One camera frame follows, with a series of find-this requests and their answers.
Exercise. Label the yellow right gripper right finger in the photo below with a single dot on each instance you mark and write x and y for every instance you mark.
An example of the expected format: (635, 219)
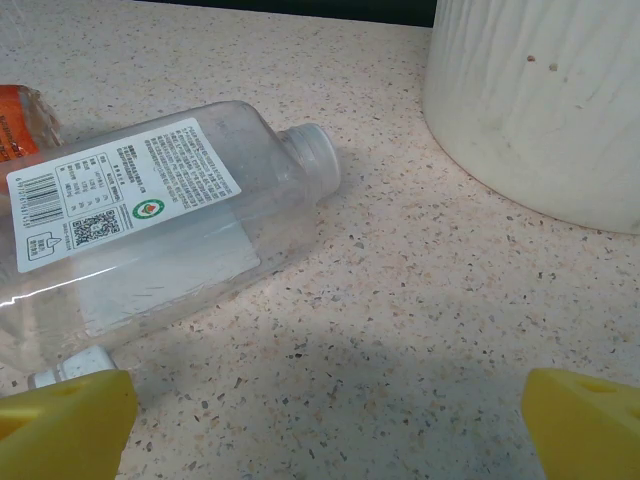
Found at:
(590, 430)

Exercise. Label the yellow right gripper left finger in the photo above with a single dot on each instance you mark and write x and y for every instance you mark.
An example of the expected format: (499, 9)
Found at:
(60, 430)

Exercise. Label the square clear bottle white label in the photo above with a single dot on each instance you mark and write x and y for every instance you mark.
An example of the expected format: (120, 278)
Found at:
(150, 225)

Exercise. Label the orange juice bottle yellow cap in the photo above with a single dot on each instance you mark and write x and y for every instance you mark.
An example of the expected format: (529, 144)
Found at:
(17, 120)

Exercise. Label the white plastic bin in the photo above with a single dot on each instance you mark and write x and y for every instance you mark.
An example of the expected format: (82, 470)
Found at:
(540, 100)

